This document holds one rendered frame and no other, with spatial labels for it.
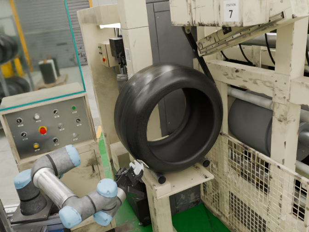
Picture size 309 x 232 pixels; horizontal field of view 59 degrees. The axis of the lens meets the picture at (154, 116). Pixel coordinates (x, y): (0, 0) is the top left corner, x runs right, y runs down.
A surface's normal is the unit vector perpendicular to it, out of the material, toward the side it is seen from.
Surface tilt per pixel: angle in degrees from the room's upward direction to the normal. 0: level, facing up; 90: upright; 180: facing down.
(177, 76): 42
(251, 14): 90
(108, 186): 19
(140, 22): 90
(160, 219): 90
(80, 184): 90
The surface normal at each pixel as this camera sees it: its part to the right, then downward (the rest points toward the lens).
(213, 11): -0.90, 0.25
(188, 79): 0.42, 0.11
